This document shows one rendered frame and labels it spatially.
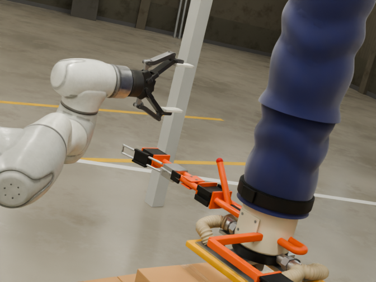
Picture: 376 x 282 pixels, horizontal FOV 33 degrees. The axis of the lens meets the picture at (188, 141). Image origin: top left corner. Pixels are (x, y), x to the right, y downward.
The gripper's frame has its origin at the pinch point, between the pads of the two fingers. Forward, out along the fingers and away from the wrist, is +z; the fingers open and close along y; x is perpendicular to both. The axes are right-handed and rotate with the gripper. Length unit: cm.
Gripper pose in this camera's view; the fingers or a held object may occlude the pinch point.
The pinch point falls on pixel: (183, 88)
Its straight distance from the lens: 184.2
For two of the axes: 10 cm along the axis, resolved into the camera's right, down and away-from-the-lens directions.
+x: 6.0, 3.3, -7.3
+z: 7.6, 0.2, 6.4
